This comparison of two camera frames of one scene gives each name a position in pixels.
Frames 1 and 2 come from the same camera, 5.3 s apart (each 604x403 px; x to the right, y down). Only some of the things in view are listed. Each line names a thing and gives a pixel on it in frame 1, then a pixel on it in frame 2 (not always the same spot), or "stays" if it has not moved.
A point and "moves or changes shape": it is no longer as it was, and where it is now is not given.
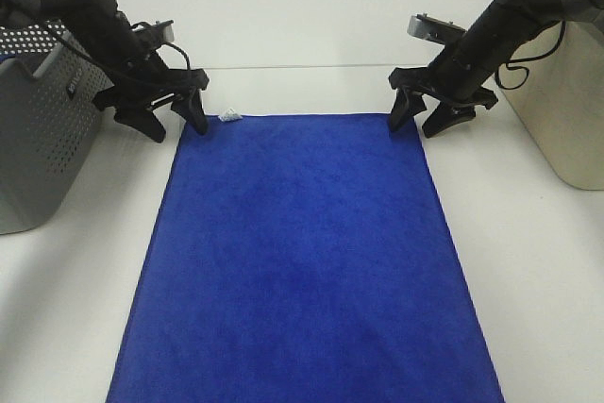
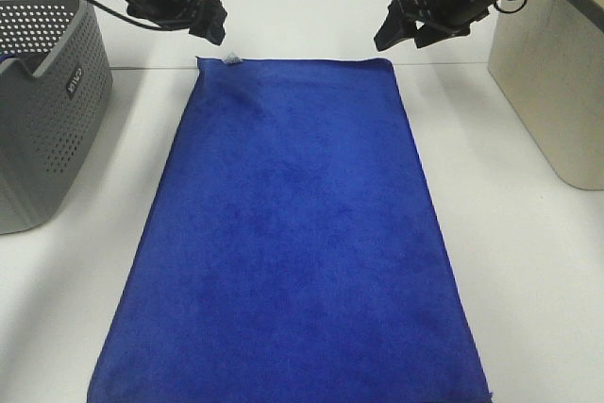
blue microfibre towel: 307,259 moves or changes shape
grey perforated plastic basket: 51,80 stays
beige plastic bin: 556,84 stays
